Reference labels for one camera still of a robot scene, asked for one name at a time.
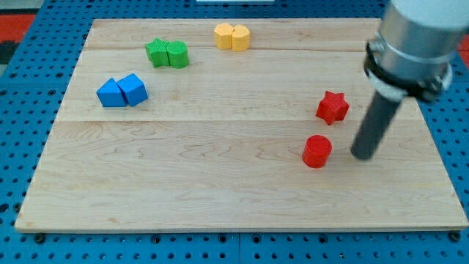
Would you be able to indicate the green cylinder block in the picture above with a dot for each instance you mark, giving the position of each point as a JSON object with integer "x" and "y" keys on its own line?
{"x": 178, "y": 54}

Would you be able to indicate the blue triangle block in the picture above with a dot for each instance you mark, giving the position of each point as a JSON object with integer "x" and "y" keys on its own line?
{"x": 110, "y": 95}

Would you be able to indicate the red star block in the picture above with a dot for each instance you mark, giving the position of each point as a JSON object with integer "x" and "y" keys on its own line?
{"x": 333, "y": 107}

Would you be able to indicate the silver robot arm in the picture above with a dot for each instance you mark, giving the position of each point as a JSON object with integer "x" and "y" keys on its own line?
{"x": 411, "y": 51}

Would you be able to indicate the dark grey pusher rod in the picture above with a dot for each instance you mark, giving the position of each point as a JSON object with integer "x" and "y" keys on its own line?
{"x": 375, "y": 123}

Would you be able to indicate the blue cube block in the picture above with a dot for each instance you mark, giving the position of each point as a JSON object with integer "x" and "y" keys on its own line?
{"x": 133, "y": 89}

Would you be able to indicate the red cylinder block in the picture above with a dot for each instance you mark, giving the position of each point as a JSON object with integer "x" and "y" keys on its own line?
{"x": 316, "y": 151}

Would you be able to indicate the light wooden board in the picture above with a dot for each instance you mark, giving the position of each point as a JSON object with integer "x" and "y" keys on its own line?
{"x": 217, "y": 146}

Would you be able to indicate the green star block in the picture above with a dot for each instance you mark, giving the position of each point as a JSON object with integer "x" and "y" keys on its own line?
{"x": 157, "y": 52}

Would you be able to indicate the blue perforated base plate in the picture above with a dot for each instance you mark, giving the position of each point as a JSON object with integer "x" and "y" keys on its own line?
{"x": 32, "y": 87}

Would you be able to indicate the yellow rounded block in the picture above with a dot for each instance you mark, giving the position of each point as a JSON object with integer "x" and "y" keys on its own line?
{"x": 241, "y": 38}

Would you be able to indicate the yellow hexagon block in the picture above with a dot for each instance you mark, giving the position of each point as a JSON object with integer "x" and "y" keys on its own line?
{"x": 223, "y": 36}

